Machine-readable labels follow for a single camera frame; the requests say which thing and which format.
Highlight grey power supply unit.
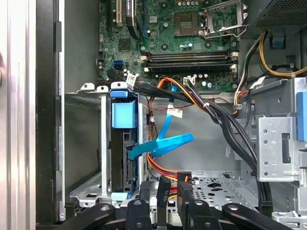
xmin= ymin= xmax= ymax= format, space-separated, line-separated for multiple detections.
xmin=241 ymin=0 xmax=307 ymax=39

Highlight orange red power wire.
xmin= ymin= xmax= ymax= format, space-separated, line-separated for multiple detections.
xmin=146 ymin=153 xmax=192 ymax=208

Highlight hard disk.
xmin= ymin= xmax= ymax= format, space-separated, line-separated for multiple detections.
xmin=109 ymin=90 xmax=141 ymax=201

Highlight black PC case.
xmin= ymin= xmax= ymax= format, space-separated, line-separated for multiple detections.
xmin=35 ymin=0 xmax=307 ymax=230

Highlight yellow black wires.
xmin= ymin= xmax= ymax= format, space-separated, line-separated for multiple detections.
xmin=234 ymin=31 xmax=307 ymax=115

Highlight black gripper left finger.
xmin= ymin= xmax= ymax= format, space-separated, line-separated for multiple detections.
xmin=56 ymin=181 xmax=154 ymax=230

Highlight blue drive latch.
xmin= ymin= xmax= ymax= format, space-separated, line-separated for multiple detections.
xmin=296 ymin=91 xmax=307 ymax=142

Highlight black RAM slot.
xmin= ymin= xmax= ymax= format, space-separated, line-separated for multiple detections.
xmin=142 ymin=67 xmax=238 ymax=74
xmin=140 ymin=55 xmax=239 ymax=61
xmin=140 ymin=50 xmax=239 ymax=57
xmin=141 ymin=61 xmax=238 ymax=68

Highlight green motherboard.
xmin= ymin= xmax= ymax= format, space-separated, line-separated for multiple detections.
xmin=98 ymin=0 xmax=240 ymax=93

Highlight black graphics card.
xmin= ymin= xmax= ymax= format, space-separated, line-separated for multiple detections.
xmin=124 ymin=0 xmax=142 ymax=40

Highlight white expansion slot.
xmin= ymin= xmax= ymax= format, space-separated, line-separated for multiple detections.
xmin=116 ymin=0 xmax=124 ymax=27

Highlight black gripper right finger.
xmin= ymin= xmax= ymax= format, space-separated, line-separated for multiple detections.
xmin=177 ymin=183 xmax=293 ymax=230

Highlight black cable bundle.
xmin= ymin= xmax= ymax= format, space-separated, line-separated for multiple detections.
xmin=107 ymin=69 xmax=267 ymax=211

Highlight orange wire loop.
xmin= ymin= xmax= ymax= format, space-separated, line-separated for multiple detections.
xmin=157 ymin=78 xmax=207 ymax=108

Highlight blue data wire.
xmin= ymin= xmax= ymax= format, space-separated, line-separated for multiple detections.
xmin=127 ymin=85 xmax=194 ymax=160

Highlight grey metal drive cage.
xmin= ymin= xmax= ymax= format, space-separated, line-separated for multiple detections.
xmin=239 ymin=76 xmax=307 ymax=230

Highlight metal disk bay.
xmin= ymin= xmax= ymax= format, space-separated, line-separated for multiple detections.
xmin=64 ymin=82 xmax=151 ymax=208

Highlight wire locking lever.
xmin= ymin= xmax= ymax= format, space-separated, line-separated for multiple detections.
xmin=204 ymin=23 xmax=249 ymax=39

